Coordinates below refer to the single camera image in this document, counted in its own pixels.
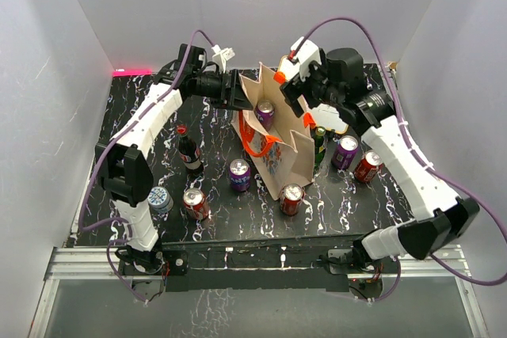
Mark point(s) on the green glass bottle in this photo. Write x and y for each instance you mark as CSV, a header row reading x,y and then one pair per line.
x,y
319,136

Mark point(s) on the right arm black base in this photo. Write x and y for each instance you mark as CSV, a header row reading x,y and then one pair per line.
x,y
354,261

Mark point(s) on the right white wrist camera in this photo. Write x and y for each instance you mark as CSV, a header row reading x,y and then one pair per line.
x,y
308,53

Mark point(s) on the cola glass bottle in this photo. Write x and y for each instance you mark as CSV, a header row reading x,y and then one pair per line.
x,y
189,151

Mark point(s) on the beige canvas tote bag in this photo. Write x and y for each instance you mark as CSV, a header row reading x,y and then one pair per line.
x,y
284,154

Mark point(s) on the red can front left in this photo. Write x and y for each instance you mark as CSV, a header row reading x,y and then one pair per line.
x,y
196,204

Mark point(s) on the red can front centre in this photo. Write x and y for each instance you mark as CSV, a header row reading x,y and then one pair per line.
x,y
290,198

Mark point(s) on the small whiteboard wooden frame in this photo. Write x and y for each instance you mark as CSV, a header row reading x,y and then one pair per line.
x,y
323,115

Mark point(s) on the pink tape strip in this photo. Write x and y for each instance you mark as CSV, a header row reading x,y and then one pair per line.
x,y
131,72

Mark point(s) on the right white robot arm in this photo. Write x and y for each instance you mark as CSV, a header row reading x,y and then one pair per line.
x,y
337,78

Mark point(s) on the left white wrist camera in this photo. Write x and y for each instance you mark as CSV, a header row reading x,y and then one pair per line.
x,y
221,56

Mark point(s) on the purple can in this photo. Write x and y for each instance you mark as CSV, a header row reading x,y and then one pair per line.
x,y
265,112
239,173
345,152

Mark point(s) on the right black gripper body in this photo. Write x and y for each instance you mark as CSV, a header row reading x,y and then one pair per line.
x,y
315,88

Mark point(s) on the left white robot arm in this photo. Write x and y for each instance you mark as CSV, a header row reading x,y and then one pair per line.
x,y
122,169

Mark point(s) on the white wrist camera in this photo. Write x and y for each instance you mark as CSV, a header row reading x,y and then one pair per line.
x,y
308,53
221,56

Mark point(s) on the aluminium frame rail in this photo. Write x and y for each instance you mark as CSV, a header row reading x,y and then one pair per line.
x,y
258,291

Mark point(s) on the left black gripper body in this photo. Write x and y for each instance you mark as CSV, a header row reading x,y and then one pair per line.
x,y
215,88

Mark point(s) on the red can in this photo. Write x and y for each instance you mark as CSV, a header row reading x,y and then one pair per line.
x,y
368,167
196,204
290,198

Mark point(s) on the red can right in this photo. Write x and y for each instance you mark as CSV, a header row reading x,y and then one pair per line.
x,y
368,167

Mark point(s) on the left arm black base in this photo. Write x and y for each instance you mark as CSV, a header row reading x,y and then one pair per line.
x,y
158,261

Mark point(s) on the blue white tin can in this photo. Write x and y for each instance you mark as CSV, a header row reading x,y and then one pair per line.
x,y
160,200

